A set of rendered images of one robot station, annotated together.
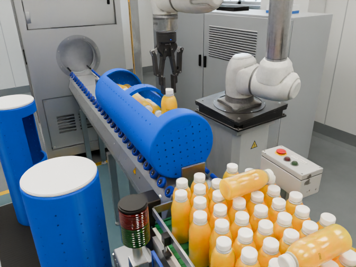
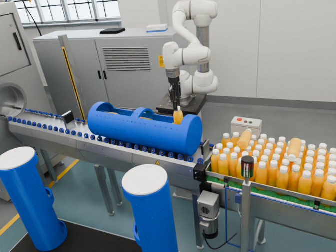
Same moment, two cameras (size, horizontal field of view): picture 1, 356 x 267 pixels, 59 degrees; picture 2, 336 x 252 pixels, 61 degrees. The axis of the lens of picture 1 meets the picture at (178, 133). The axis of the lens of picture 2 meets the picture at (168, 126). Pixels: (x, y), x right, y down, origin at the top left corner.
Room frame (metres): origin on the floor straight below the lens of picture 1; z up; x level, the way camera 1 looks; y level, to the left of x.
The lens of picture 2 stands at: (-0.23, 1.01, 2.14)
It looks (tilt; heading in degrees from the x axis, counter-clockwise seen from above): 29 degrees down; 328
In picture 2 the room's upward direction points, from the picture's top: 7 degrees counter-clockwise
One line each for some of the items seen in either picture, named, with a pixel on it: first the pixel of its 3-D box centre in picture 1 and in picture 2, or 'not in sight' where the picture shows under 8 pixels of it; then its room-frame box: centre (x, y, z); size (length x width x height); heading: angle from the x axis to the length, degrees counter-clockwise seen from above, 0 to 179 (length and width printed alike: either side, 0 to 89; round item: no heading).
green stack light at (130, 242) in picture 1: (135, 229); (247, 170); (0.54, 0.10, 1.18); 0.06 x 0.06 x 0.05
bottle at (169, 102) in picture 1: (169, 112); (178, 120); (1.21, 0.03, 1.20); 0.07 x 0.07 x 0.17
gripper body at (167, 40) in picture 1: (166, 43); (174, 82); (1.21, 0.04, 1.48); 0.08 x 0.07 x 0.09; 116
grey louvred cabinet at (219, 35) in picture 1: (220, 78); (115, 83); (3.54, -0.49, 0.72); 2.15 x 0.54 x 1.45; 33
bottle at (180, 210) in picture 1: (181, 217); (223, 168); (0.82, -0.01, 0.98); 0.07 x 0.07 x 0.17
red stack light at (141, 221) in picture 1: (133, 213); (247, 163); (0.54, 0.10, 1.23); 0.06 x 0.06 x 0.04
